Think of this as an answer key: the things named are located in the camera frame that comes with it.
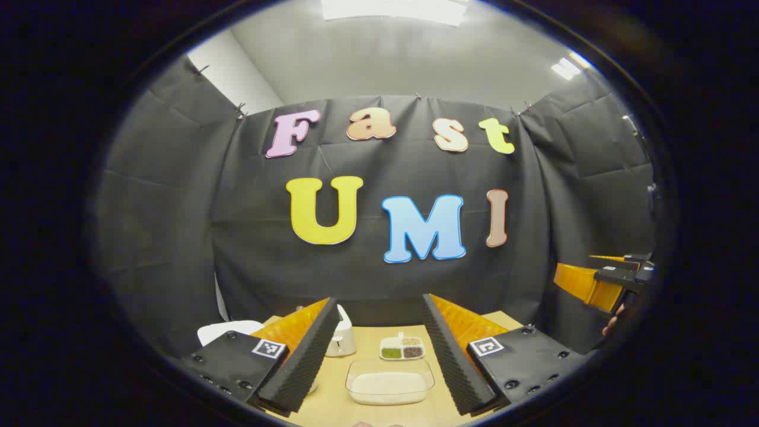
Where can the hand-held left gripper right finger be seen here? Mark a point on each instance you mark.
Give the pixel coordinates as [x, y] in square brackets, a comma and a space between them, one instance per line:
[453, 362]

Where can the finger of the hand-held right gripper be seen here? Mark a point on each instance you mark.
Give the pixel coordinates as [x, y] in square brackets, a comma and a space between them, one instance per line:
[584, 284]
[611, 259]

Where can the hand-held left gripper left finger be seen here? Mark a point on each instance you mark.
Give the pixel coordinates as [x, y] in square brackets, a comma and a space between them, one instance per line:
[302, 362]

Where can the clear container of rice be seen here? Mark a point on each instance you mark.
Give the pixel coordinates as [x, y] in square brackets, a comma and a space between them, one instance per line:
[388, 385]

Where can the white rice cooker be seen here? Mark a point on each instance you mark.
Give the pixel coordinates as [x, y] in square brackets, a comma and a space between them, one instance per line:
[228, 331]

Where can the white toaster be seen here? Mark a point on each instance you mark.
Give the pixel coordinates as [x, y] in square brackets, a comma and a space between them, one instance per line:
[343, 341]

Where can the white divided dish of beans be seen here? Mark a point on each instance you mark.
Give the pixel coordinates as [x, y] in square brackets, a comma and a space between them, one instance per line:
[402, 351]

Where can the black backdrop cloth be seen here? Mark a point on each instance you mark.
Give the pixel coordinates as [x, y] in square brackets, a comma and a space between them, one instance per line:
[178, 225]

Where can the small ceiling light panel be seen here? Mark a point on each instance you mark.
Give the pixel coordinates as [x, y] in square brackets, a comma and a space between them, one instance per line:
[570, 66]

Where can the large ceiling light panel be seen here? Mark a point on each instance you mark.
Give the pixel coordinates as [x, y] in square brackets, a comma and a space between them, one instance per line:
[394, 10]

